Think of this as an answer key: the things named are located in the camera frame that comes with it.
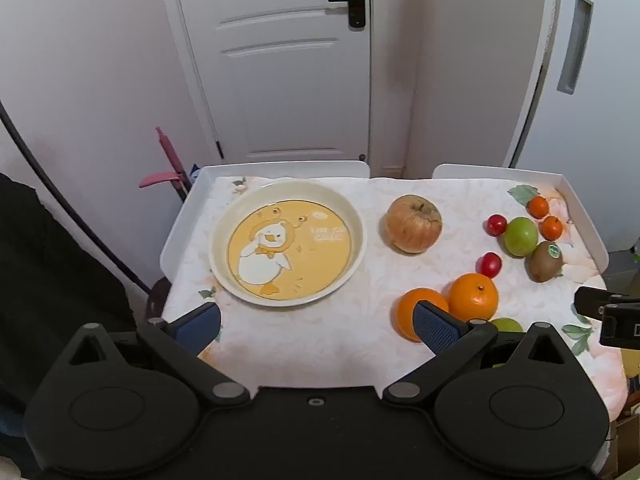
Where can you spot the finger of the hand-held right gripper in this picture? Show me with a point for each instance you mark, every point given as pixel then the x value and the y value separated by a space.
pixel 595 300
pixel 620 327

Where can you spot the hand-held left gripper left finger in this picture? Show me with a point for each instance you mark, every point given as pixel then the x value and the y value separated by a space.
pixel 200 327

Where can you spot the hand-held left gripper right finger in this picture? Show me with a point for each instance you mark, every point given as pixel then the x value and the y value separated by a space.
pixel 437 330

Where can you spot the large orange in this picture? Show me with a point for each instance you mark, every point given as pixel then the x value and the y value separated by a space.
pixel 410 317
pixel 472 300

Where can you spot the brown kiwi with sticker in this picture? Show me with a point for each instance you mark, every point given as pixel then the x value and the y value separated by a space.
pixel 546 261

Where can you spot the large green apple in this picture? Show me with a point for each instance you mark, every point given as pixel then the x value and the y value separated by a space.
pixel 507 324

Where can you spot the small green apple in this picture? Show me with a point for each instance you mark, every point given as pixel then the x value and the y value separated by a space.
pixel 521 236

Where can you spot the small mandarin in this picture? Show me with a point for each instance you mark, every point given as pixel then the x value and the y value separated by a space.
pixel 552 227
pixel 538 206

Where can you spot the cream plate with duck print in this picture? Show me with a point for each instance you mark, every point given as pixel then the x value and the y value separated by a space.
pixel 290 245

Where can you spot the yellow bag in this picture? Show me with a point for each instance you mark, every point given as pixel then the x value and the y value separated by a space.
pixel 632 366

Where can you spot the dark brown object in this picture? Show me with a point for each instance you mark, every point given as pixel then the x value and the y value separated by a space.
pixel 156 300

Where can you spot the red cherry tomato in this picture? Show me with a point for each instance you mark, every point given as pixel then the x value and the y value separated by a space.
pixel 496 224
pixel 489 264

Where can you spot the white tray table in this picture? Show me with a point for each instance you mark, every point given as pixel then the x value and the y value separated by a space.
pixel 180 240

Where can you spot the large brownish red apple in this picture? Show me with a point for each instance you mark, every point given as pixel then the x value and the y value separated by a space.
pixel 414 223

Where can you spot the white sliding door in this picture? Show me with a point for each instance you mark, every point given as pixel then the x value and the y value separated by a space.
pixel 600 160

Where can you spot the pink plastic tool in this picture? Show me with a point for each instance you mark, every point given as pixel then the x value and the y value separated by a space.
pixel 167 160

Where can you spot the black curved pole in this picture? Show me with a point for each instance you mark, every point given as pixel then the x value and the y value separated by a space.
pixel 60 200

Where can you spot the white panel door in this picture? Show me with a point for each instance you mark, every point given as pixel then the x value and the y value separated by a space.
pixel 280 85

